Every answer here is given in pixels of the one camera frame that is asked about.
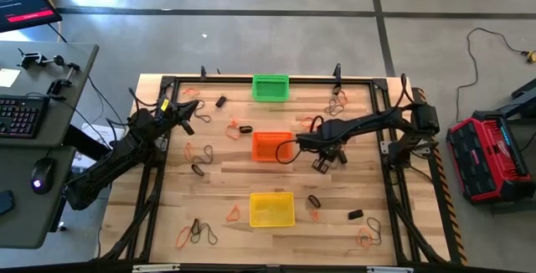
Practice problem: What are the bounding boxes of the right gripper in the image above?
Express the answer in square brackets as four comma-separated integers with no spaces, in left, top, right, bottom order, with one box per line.
[312,136,351,175]

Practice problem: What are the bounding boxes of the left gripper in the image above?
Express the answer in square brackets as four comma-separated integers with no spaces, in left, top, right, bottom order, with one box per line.
[155,100,200,137]

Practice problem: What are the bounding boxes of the green plastic basket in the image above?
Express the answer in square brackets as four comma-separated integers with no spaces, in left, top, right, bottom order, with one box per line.
[251,74,291,103]

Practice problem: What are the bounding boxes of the orange plastic basket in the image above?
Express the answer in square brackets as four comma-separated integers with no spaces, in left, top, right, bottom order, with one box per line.
[251,131,295,163]

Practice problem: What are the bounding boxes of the yellow plastic basket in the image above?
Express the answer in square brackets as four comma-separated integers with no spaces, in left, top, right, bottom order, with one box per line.
[249,191,296,229]

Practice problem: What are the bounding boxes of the white paper sheet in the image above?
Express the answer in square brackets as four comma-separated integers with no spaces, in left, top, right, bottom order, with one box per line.
[71,122,126,169]

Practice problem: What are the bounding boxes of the black desk leg beam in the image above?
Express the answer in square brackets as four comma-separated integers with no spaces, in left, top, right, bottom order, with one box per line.
[62,124,112,161]

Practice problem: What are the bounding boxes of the silver hinge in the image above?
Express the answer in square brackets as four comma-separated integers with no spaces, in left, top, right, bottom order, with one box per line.
[131,263,181,273]
[366,265,415,273]

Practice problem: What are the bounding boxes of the black yellow hazard strip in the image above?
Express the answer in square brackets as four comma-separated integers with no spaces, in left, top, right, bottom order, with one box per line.
[412,87,469,265]

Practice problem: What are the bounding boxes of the black desk clamp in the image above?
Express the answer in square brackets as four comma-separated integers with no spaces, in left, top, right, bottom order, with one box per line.
[16,48,66,71]
[45,62,81,100]

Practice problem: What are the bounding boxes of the grey desk top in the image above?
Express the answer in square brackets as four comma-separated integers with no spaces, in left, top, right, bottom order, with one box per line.
[0,41,101,148]
[0,146,77,250]

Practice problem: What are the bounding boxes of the black computer mouse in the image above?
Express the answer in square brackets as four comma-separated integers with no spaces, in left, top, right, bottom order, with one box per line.
[30,157,58,195]

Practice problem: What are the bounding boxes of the red and black toolbox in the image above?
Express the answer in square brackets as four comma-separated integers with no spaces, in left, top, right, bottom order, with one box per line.
[446,111,536,206]

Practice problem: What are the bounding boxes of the black keyboard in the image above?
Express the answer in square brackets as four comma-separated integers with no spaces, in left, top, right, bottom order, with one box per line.
[0,95,50,139]

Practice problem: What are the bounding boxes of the white paper note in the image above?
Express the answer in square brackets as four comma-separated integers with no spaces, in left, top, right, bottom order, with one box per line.
[0,68,21,89]

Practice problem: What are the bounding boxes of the black phone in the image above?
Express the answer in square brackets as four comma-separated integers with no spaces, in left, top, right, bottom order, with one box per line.
[0,189,16,216]

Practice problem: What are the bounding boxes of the black equipment stand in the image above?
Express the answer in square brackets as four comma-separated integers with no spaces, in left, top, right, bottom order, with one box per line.
[496,78,536,123]

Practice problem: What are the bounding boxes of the black aluminium table frame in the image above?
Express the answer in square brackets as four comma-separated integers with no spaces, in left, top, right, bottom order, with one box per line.
[92,75,451,273]

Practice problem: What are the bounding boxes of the black desk cable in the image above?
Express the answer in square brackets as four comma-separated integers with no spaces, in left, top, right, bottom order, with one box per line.
[46,22,129,128]

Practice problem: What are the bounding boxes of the black floor cable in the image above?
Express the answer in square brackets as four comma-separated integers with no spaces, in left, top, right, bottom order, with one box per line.
[455,27,527,123]

